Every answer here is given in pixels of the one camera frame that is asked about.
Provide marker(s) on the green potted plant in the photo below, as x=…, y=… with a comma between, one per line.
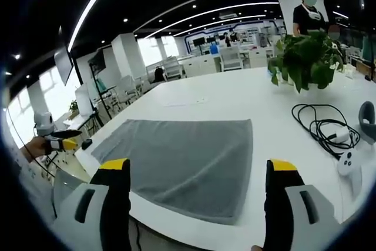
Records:
x=308, y=57

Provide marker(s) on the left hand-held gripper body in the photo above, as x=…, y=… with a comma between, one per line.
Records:
x=43, y=123

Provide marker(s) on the small black box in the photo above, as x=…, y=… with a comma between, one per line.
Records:
x=86, y=144

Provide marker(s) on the small potted plant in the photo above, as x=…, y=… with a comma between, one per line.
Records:
x=73, y=106

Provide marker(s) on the white chair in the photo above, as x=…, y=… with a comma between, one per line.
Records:
x=231, y=58
x=173, y=68

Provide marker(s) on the grey towel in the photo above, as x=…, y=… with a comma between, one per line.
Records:
x=188, y=160

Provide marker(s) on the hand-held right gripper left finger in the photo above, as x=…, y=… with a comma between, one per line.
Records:
x=97, y=204

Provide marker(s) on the person's white patterned shirt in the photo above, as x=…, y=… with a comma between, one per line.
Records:
x=32, y=180

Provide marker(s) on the hanging dark monitor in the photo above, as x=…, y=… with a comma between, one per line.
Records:
x=63, y=64

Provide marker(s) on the white handheld controller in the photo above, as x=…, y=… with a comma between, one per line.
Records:
x=349, y=168

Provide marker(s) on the black tripod stand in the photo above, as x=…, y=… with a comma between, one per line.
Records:
x=100, y=86

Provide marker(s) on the person's right hand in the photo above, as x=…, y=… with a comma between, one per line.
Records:
x=258, y=248

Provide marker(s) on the person's left hand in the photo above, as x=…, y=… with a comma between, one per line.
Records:
x=35, y=148

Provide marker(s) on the white table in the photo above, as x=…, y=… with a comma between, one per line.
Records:
x=235, y=98

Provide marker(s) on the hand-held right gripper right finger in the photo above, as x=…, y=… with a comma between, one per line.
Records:
x=293, y=204

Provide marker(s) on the white power adapter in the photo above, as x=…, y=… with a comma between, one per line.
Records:
x=340, y=135

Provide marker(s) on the blue water jug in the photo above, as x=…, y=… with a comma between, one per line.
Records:
x=214, y=48

